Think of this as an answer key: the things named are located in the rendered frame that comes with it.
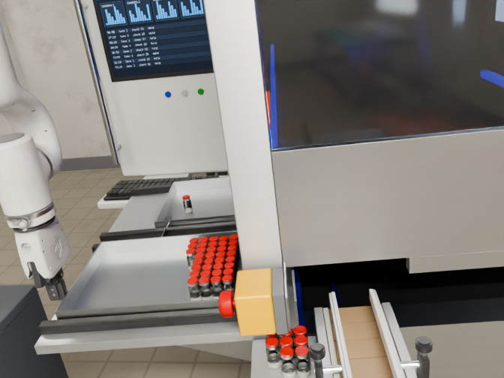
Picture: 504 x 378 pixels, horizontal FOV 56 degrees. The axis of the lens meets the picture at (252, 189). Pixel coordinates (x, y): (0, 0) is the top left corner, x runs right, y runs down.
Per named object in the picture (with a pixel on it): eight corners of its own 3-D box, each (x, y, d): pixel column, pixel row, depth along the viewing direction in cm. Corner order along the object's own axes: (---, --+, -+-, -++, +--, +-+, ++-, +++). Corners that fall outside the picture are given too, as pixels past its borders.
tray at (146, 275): (244, 243, 111) (242, 229, 109) (235, 314, 87) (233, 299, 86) (104, 254, 114) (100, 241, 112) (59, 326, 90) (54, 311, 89)
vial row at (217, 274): (232, 252, 107) (229, 234, 105) (223, 301, 91) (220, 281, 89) (222, 253, 107) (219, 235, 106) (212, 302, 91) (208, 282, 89)
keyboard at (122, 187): (223, 179, 169) (223, 173, 168) (214, 196, 156) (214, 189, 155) (119, 184, 176) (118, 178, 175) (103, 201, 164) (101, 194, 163)
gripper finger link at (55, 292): (50, 278, 89) (60, 307, 91) (58, 269, 92) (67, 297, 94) (34, 280, 89) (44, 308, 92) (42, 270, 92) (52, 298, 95)
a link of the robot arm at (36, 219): (39, 216, 82) (44, 231, 83) (60, 194, 90) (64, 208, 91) (-7, 220, 83) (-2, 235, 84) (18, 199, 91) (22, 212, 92)
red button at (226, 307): (246, 304, 74) (242, 283, 72) (244, 322, 70) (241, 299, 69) (222, 307, 74) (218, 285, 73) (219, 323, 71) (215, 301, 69)
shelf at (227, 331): (286, 181, 146) (286, 175, 146) (299, 337, 82) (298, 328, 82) (136, 195, 150) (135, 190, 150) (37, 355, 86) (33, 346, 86)
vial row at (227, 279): (241, 251, 107) (238, 233, 105) (235, 300, 91) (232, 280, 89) (232, 252, 107) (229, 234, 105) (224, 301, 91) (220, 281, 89)
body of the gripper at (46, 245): (39, 228, 82) (57, 281, 87) (62, 202, 92) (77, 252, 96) (-2, 232, 83) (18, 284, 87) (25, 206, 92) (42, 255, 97)
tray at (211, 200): (286, 181, 141) (286, 171, 140) (290, 223, 117) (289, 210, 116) (175, 192, 144) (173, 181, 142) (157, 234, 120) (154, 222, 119)
